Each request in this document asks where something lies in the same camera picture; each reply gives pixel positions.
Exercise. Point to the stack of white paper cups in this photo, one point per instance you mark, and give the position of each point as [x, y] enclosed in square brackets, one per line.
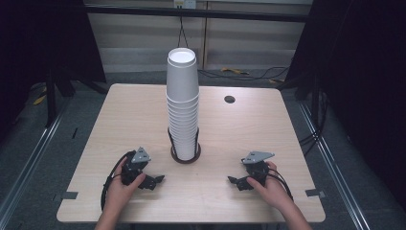
[182, 108]

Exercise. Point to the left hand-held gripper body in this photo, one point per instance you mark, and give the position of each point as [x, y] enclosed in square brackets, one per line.
[135, 167]

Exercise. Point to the metal floor rail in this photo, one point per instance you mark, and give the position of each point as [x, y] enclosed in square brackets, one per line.
[28, 163]
[335, 169]

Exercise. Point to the white wall socket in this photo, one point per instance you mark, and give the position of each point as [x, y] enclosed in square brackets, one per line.
[185, 3]

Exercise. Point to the person's right hand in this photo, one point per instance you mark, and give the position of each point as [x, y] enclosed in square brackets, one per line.
[273, 191]

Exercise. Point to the person's left hand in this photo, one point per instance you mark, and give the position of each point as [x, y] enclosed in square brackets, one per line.
[118, 193]

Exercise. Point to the small black floor tape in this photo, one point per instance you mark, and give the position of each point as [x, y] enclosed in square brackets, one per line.
[74, 133]

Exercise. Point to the black metal stand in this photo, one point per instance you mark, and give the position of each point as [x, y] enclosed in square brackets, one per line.
[50, 102]

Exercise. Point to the grey tape strip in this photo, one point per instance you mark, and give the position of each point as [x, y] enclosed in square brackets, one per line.
[315, 193]
[70, 195]

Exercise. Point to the black curtain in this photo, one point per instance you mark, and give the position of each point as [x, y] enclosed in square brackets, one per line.
[38, 38]
[367, 80]

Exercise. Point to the round black table grommet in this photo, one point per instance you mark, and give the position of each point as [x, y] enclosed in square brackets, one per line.
[229, 99]

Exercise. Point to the black horizontal bar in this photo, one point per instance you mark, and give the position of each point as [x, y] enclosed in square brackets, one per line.
[223, 14]

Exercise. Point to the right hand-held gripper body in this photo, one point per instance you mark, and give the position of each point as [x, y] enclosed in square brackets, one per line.
[258, 171]

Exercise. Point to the yellow floor object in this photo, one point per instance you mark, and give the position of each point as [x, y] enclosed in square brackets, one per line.
[40, 99]
[233, 70]

